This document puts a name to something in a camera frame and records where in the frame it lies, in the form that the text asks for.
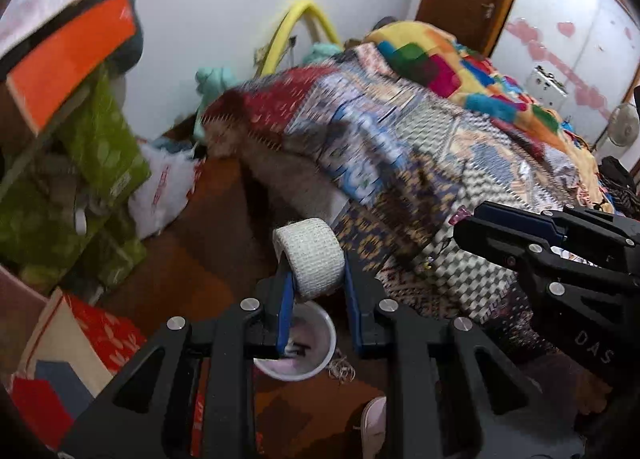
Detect colourful patch blanket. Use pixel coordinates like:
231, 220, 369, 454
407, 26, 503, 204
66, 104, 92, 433
362, 21, 601, 160

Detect teal plush toy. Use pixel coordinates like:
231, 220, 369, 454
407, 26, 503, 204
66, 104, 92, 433
194, 66, 242, 140

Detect wooden wardrobe with frosted doors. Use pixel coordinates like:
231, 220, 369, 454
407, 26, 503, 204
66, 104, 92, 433
490, 0, 640, 150

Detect red patterned paper box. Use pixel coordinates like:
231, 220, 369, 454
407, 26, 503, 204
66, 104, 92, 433
10, 289, 148, 445

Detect white plastic cup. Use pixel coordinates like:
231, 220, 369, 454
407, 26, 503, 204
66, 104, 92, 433
252, 300, 337, 381

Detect standing fan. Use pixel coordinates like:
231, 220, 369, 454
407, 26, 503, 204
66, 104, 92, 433
595, 103, 640, 156

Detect pink slipper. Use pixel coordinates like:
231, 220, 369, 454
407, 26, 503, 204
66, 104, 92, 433
360, 396, 388, 459

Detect orange box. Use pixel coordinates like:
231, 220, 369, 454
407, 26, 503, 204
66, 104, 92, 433
7, 0, 138, 134

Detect white bandage roll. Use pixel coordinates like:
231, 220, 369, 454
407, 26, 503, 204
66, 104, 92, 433
272, 219, 347, 301

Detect white plastic bag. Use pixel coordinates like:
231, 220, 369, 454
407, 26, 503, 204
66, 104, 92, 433
127, 141, 199, 240

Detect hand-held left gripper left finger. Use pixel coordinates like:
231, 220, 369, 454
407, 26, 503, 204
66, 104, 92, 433
60, 263, 296, 459

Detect green patterned bags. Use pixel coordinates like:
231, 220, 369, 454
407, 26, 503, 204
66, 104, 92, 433
0, 64, 153, 290

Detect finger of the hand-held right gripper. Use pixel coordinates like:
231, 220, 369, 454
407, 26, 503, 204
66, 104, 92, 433
452, 221, 567, 298
472, 201, 569, 246

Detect black striped bag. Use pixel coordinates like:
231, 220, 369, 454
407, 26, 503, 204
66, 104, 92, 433
597, 156, 640, 220

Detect white box appliance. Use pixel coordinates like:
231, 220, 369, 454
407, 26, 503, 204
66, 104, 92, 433
527, 66, 569, 110

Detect yellow hoop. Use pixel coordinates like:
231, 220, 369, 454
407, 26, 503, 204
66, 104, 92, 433
257, 0, 346, 77

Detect patchwork printed bed sheet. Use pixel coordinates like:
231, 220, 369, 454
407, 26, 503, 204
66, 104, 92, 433
200, 46, 616, 335

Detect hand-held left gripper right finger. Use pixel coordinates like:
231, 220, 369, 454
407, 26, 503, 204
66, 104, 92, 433
342, 254, 581, 459

